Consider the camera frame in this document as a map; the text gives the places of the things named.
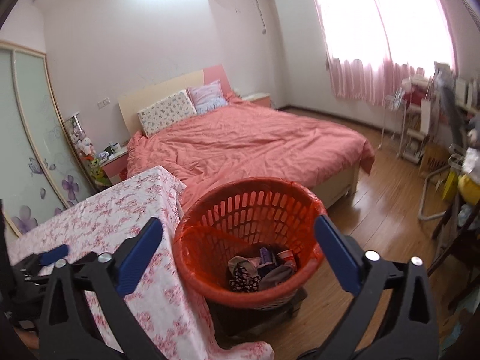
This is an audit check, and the floral pillow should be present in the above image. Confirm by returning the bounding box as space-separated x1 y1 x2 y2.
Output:
136 89 198 139

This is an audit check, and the cluttered desk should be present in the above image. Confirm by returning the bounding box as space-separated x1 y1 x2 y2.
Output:
402 74 480 121

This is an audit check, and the red plastic basket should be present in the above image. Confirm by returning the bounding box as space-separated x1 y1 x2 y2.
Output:
173 177 328 311

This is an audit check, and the flower print sliding wardrobe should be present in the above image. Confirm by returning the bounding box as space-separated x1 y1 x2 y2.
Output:
0 40 99 238

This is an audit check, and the white wire rack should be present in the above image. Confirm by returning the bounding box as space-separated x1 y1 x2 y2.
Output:
382 76 433 164

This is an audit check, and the grey chair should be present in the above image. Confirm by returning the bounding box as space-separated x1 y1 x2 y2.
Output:
433 61 480 151

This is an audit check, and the yellow bag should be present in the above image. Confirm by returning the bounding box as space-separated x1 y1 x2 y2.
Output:
442 172 480 204

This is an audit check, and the plush toy display column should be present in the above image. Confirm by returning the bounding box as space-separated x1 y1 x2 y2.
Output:
65 111 112 191

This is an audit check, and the pink curtain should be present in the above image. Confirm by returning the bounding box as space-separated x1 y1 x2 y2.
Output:
303 0 457 104

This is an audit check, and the bed frame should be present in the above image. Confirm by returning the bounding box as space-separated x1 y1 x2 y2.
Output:
310 164 361 211

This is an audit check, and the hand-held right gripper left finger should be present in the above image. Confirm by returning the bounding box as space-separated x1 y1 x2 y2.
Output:
37 217 166 360

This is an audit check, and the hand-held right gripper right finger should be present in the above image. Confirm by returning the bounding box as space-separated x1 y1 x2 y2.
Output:
314 214 440 360

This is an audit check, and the bed headboard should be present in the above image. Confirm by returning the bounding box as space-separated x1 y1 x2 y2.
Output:
118 64 233 140

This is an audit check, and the pink floral tablecloth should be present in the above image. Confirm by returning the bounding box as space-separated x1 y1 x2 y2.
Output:
7 165 275 360

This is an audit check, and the air conditioner pipe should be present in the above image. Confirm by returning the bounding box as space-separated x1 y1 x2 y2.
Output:
254 0 269 35

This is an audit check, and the dark wooden chair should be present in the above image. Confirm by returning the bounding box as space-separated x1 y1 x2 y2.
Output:
427 202 480 309

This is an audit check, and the pink striped pillow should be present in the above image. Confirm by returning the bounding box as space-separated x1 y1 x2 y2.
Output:
187 79 229 116

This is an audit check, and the cardboard box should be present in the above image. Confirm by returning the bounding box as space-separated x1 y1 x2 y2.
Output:
419 142 451 178

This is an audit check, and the salmon duvet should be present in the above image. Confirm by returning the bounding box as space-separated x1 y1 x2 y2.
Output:
126 95 376 204

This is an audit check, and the pink nightstand with mugs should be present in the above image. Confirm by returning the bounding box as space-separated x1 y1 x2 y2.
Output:
100 145 130 187

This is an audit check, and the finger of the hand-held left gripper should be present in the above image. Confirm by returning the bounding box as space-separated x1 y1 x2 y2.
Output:
13 245 70 282

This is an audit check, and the dark stool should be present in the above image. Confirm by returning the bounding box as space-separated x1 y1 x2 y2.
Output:
208 288 311 341

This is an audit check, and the blue box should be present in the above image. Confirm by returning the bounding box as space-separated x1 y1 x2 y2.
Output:
258 246 277 268

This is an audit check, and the red white noodle cup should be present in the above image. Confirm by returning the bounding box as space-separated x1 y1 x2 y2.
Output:
275 249 299 271

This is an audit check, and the light blue snack packet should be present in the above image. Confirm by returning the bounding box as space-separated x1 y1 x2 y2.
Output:
258 264 296 292

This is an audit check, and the white bent tube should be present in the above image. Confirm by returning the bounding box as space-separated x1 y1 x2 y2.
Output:
417 166 457 223

